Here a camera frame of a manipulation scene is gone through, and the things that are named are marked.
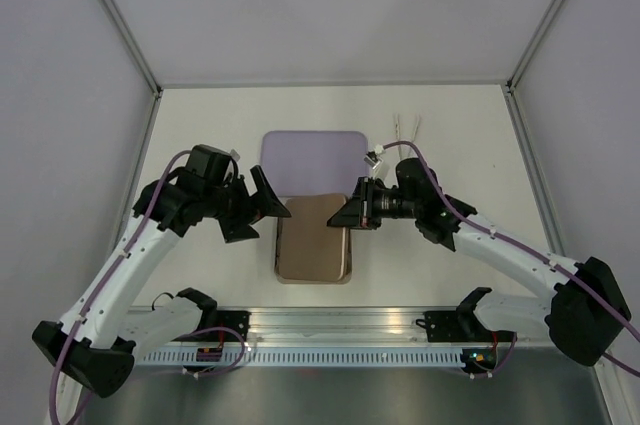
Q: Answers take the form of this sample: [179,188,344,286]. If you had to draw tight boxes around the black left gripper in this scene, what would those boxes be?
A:
[203,166,290,243]

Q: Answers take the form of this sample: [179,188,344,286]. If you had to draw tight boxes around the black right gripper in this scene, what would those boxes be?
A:
[327,176,421,230]

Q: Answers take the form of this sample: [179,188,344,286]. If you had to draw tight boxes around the beige tin lid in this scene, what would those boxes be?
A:
[274,193,352,285]

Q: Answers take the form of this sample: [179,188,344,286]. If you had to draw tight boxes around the metal tongs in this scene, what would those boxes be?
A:
[392,113,422,143]

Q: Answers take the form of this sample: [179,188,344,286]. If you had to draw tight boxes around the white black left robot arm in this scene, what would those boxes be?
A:
[32,145,290,398]

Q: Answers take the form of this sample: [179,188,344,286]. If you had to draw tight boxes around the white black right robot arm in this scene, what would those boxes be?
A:
[327,158,631,366]

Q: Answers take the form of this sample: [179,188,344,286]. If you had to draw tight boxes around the beige tin box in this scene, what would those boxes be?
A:
[274,219,352,285]

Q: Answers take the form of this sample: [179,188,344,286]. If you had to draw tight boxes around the lilac plastic tray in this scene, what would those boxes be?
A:
[260,130,368,197]

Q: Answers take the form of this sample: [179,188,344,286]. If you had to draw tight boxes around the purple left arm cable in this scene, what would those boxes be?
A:
[47,148,194,425]

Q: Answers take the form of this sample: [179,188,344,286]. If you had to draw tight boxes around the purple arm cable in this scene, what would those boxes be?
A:
[382,141,640,381]
[47,148,194,425]

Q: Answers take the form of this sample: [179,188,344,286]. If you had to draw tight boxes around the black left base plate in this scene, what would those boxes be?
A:
[215,310,251,340]

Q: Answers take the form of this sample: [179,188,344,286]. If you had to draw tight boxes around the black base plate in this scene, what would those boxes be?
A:
[215,310,251,340]
[415,310,468,343]

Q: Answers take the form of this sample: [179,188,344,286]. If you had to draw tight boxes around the aluminium mounting rail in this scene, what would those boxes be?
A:
[124,305,551,346]

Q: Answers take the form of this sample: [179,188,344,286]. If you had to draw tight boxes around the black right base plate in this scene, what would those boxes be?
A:
[415,310,468,343]

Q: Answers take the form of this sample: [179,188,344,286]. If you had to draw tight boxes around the white slotted cable duct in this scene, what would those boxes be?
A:
[140,345,463,368]

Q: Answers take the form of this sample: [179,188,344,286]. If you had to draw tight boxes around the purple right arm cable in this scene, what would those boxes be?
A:
[382,141,640,381]

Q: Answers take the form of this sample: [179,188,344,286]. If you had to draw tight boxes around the aluminium frame post left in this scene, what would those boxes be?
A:
[98,0,163,98]

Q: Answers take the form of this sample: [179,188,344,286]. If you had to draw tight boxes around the aluminium frame post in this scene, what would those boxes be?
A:
[505,0,569,93]
[98,0,163,98]

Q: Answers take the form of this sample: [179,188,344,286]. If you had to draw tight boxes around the aluminium frame post right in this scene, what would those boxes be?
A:
[505,0,569,93]

